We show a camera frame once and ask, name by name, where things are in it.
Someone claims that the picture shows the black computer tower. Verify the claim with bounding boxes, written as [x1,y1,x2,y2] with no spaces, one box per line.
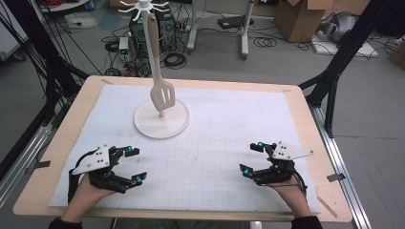
[128,7,178,54]

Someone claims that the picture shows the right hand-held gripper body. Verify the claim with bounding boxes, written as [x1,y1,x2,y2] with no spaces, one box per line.
[253,140,315,187]

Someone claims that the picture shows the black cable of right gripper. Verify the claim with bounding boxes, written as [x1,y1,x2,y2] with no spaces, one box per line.
[276,170,309,198]

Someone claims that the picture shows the small grey box green light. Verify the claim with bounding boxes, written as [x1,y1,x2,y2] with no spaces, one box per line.
[117,36,130,55]

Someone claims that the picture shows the white utensil stand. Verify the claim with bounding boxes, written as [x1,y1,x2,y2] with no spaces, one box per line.
[117,0,191,140]

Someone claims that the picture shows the black metal frame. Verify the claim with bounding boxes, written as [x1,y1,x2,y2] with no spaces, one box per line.
[0,0,91,180]
[298,0,405,138]

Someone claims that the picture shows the large open cardboard box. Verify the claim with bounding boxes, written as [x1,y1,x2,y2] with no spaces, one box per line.
[273,0,334,44]

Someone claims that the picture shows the thick black cable coil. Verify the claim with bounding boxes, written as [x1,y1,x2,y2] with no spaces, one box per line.
[163,52,188,70]

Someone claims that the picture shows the person's left hand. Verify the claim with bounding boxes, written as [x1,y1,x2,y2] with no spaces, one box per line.
[59,173,117,223]

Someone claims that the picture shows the white foam board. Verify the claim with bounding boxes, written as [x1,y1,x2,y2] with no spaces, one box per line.
[310,31,379,59]

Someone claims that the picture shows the flat black device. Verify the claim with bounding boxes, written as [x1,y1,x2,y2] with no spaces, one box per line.
[217,14,255,31]

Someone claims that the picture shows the silver grey bag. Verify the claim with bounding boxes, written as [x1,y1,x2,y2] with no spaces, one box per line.
[318,11,360,44]

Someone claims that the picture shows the aluminium rail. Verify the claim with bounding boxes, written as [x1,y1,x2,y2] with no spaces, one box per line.
[0,122,54,209]
[309,104,373,229]

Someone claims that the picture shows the white stand leg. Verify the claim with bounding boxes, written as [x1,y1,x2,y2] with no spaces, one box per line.
[240,0,256,61]
[186,0,200,54]

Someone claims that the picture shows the clear plastic bag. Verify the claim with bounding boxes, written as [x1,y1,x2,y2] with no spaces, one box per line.
[64,11,98,31]

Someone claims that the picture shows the thin black cable coil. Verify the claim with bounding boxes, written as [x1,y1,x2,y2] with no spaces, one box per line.
[253,36,278,49]

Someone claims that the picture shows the small cardboard box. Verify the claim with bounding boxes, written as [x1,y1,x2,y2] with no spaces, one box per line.
[387,39,405,71]

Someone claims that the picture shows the wooden slotted spatula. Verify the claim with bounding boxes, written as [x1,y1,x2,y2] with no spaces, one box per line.
[146,14,177,113]

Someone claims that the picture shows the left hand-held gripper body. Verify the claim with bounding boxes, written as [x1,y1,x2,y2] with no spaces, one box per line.
[70,144,129,194]

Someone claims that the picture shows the person's right hand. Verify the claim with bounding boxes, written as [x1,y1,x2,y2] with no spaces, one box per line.
[267,181,313,219]

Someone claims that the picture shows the thin wooden strip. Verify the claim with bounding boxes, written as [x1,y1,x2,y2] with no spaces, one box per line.
[317,194,339,219]

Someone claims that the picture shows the white grid mat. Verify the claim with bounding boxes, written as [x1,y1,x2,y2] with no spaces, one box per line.
[49,83,321,214]

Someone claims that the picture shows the grey tape piece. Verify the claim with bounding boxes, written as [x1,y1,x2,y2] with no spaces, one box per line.
[326,173,347,183]
[25,160,52,175]

